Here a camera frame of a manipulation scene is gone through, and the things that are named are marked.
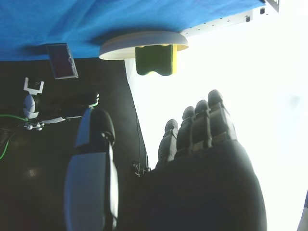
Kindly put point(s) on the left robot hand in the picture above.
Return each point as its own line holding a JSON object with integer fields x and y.
{"x": 207, "y": 187}

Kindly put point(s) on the grey rectangular box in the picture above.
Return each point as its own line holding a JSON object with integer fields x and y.
{"x": 61, "y": 61}

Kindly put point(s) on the yellow and green sponge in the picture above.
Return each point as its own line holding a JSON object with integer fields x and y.
{"x": 151, "y": 59}

